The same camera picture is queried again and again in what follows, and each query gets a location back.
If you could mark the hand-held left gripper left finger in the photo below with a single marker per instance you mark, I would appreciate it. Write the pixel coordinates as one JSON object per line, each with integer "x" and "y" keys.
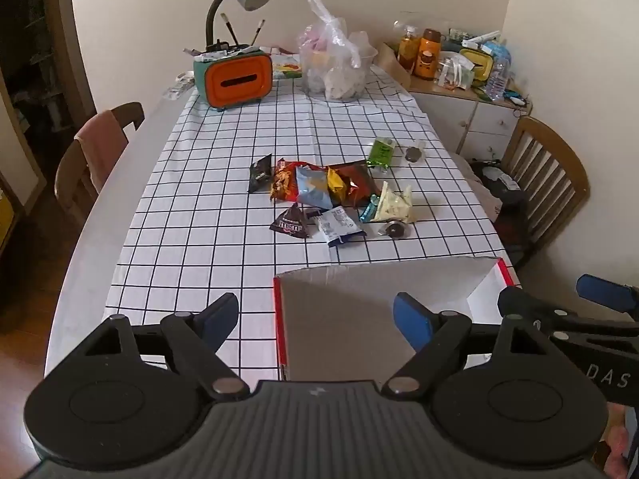
{"x": 222, "y": 317}

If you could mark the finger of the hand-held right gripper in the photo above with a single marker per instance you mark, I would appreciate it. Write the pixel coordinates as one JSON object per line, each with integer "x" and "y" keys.
{"x": 519, "y": 302}
{"x": 601, "y": 292}

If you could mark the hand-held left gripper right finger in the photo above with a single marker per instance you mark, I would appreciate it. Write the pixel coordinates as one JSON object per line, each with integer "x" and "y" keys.
{"x": 412, "y": 322}

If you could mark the chocolate cookie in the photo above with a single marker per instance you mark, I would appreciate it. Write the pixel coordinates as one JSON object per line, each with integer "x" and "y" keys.
{"x": 413, "y": 154}
{"x": 394, "y": 230}

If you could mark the brown triangular candy packet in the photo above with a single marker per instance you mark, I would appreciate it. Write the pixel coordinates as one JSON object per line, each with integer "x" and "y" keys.
{"x": 289, "y": 223}

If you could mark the white triangular snack packet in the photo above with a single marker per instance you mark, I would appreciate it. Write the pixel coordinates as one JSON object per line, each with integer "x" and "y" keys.
{"x": 397, "y": 207}

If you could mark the small teal snack packet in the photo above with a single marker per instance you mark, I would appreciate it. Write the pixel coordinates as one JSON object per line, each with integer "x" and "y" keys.
{"x": 369, "y": 210}

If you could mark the white and blue snack packet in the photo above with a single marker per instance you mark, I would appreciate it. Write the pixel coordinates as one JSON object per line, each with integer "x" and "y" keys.
{"x": 339, "y": 224}

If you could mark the black snack packet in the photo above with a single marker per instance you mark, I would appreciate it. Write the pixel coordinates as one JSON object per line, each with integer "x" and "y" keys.
{"x": 260, "y": 174}

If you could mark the red snack packet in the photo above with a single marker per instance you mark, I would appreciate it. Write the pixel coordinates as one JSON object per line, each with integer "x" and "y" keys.
{"x": 283, "y": 179}

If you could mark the brown orange snack packet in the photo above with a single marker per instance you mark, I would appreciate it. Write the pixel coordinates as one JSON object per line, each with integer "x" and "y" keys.
{"x": 360, "y": 179}

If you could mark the yellow snack packet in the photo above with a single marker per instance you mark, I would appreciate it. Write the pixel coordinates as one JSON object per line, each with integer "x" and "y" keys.
{"x": 337, "y": 187}

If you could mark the green snack packet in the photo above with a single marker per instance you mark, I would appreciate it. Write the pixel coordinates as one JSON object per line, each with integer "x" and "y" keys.
{"x": 382, "y": 154}

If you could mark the person's right hand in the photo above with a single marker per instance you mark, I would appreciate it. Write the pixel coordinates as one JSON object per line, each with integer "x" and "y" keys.
{"x": 618, "y": 446}

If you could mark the white black checkered tablecloth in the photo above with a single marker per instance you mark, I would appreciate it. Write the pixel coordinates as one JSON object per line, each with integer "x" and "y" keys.
{"x": 224, "y": 239}

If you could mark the black bag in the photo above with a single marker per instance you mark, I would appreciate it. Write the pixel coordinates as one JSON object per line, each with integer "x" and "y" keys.
{"x": 499, "y": 179}

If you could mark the light wooden slatted chair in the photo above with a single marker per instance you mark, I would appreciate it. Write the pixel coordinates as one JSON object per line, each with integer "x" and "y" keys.
{"x": 549, "y": 174}

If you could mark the white cabinet with wooden top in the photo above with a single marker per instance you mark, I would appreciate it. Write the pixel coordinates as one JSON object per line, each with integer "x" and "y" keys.
{"x": 489, "y": 122}

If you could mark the dark wooden chair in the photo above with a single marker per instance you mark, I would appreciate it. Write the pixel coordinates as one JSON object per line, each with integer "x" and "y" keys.
{"x": 70, "y": 179}

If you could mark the pink cloth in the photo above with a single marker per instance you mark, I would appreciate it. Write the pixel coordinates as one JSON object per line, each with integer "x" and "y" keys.
{"x": 102, "y": 144}

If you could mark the clear plastic water bottle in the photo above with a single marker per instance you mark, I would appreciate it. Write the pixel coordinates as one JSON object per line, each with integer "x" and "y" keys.
{"x": 498, "y": 77}

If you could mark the small white sachets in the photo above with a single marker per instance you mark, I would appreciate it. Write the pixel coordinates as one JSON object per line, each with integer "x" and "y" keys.
{"x": 180, "y": 84}

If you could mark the orange and teal tissue box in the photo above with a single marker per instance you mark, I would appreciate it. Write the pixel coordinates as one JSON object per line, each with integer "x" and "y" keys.
{"x": 234, "y": 80}

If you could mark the yellow green tissue box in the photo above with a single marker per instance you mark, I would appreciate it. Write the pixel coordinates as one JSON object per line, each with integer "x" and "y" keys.
{"x": 477, "y": 67}

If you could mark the clear bag with small items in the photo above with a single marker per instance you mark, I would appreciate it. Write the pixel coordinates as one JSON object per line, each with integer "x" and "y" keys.
{"x": 452, "y": 72}

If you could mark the clear plastic bag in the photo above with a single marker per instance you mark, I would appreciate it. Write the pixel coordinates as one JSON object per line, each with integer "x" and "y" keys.
{"x": 327, "y": 25}
{"x": 339, "y": 82}

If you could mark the light blue pack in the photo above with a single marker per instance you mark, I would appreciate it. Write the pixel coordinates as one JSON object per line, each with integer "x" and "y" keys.
{"x": 496, "y": 51}

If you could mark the brown paper bag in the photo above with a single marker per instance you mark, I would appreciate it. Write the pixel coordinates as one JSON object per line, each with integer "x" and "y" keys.
{"x": 394, "y": 67}

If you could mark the green and white flat packet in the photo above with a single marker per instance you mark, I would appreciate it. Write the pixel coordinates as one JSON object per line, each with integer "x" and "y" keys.
{"x": 287, "y": 67}

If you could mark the orange thermos bottle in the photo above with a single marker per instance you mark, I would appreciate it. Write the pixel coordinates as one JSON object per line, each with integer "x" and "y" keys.
{"x": 429, "y": 57}

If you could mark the white tube box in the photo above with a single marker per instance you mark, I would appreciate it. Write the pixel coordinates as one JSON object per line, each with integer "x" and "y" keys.
{"x": 482, "y": 38}

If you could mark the yellow pump bottle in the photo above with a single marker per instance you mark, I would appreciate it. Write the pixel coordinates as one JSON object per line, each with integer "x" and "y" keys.
{"x": 408, "y": 50}

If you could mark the thin paint brush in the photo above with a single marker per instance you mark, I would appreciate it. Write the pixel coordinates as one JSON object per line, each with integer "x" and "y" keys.
{"x": 229, "y": 30}
{"x": 257, "y": 32}

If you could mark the dark bookshelf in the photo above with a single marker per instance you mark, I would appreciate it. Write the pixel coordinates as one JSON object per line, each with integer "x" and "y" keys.
{"x": 35, "y": 50}

